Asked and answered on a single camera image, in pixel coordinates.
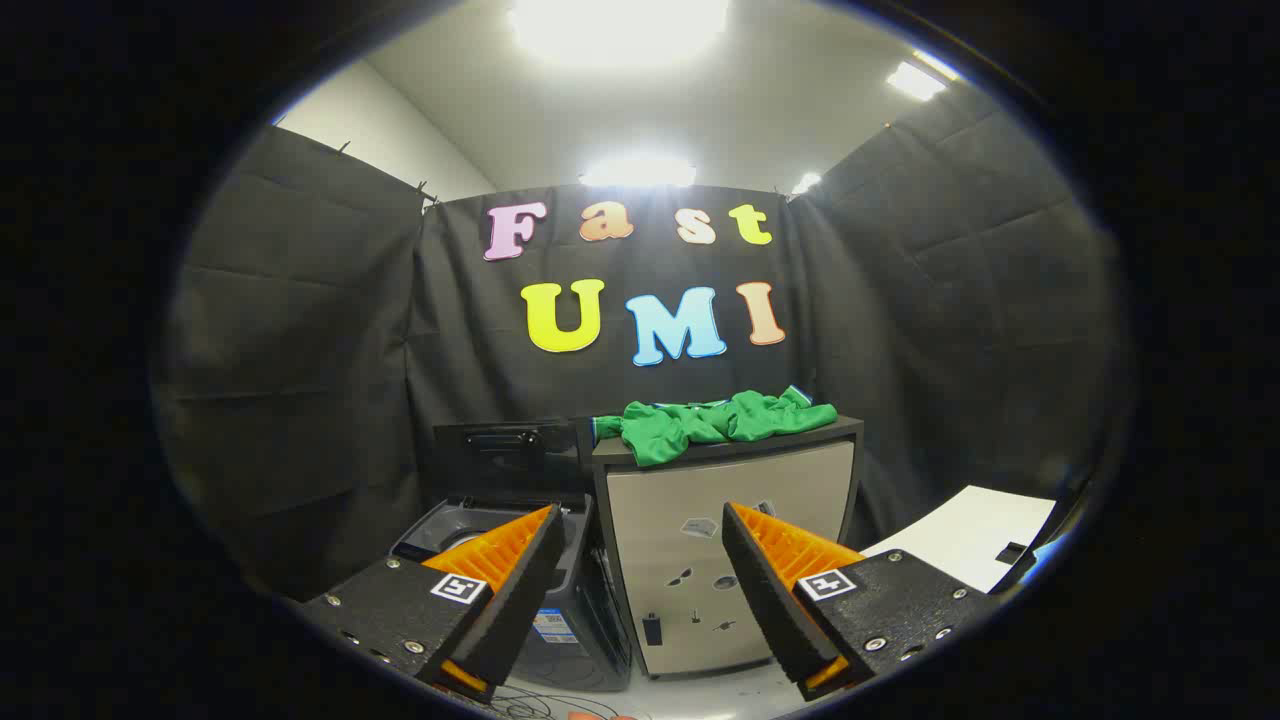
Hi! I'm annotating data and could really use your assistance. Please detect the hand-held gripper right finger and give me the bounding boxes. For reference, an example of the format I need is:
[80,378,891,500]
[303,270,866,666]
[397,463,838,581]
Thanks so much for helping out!
[722,502,1001,701]

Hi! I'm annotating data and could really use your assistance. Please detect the ceiling light panel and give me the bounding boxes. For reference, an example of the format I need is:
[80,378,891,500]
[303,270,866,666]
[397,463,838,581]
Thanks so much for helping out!
[508,0,733,69]
[578,155,698,189]
[886,60,951,102]

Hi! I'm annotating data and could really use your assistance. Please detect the green polo shirt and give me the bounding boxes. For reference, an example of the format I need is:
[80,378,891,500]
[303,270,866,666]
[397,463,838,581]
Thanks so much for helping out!
[592,386,839,468]

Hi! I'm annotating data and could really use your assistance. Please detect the grey cabinet with dark top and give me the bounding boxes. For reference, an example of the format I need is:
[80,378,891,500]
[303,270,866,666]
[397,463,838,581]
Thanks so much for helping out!
[590,413,866,681]

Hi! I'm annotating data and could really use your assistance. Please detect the loose thin cables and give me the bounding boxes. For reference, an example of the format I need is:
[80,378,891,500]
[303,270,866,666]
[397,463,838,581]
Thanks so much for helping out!
[488,688,606,720]

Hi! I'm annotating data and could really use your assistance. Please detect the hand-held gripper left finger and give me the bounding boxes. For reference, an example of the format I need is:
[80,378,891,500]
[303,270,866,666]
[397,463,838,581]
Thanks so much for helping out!
[300,503,566,704]

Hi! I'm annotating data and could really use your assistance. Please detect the grey washing machine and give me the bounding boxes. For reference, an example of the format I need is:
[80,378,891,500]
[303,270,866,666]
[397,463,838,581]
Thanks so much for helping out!
[390,495,633,693]

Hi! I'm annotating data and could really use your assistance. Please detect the white board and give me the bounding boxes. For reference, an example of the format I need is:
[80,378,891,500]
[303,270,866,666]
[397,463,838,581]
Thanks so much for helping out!
[860,485,1058,594]

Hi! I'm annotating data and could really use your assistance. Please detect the black backdrop cloth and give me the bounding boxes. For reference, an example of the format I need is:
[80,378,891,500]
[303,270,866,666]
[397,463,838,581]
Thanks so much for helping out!
[150,105,1136,601]

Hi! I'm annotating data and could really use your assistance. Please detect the dark washing machine lid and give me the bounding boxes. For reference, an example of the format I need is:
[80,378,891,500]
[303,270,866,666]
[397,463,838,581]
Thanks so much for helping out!
[432,418,593,503]

